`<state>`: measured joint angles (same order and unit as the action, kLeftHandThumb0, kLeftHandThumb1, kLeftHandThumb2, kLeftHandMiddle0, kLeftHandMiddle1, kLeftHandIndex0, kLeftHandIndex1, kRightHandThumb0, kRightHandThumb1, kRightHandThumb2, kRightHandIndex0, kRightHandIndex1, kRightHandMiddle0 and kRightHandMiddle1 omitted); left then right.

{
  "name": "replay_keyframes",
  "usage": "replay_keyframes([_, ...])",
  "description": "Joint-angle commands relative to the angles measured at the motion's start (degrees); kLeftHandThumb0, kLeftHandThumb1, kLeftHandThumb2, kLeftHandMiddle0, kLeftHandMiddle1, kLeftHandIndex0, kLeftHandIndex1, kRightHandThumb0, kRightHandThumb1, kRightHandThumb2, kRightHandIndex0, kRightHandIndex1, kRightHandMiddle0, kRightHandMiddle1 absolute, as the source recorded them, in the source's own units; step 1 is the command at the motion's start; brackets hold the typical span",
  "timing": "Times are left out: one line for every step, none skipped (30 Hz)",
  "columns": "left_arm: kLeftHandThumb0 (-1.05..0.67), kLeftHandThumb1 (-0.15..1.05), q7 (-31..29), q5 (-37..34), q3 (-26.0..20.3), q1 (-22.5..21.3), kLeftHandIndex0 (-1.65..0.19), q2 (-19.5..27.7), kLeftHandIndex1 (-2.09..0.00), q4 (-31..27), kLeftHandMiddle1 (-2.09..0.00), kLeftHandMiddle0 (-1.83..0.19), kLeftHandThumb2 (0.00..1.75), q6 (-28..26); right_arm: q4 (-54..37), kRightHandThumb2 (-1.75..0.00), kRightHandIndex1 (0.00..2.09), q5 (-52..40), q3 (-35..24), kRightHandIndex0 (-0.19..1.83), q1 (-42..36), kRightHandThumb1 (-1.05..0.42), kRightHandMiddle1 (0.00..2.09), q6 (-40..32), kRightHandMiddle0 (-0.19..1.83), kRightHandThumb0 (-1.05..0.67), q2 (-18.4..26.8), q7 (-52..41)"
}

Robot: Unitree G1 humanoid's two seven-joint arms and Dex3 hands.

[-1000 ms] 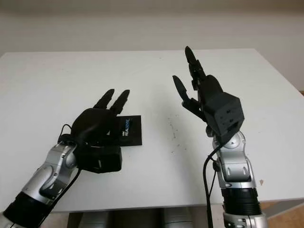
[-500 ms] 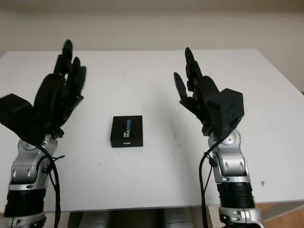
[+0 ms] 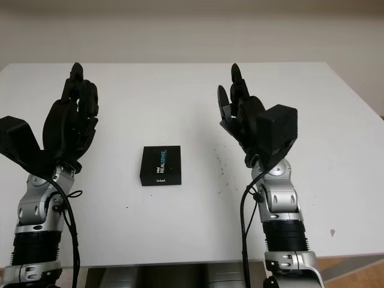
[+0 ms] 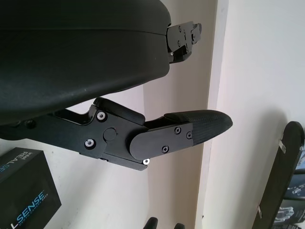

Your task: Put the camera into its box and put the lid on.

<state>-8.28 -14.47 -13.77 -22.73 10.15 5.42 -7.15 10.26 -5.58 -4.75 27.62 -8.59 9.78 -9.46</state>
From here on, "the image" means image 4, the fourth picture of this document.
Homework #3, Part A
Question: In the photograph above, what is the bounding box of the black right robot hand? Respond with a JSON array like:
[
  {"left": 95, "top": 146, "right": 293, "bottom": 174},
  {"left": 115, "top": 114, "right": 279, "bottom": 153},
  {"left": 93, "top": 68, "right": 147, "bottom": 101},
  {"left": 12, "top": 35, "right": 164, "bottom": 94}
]
[{"left": 142, "top": 216, "right": 186, "bottom": 229}]

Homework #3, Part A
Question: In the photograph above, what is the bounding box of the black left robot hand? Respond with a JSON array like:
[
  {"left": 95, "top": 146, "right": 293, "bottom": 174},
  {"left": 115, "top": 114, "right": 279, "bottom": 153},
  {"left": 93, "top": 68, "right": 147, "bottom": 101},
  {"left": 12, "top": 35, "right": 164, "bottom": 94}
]
[{"left": 0, "top": 0, "right": 234, "bottom": 172}]

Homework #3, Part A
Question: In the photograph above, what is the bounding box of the black RealSense box lid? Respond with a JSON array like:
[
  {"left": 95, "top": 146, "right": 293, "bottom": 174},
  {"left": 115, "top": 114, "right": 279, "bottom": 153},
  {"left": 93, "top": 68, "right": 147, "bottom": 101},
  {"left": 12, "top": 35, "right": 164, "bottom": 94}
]
[{"left": 0, "top": 147, "right": 62, "bottom": 229}]

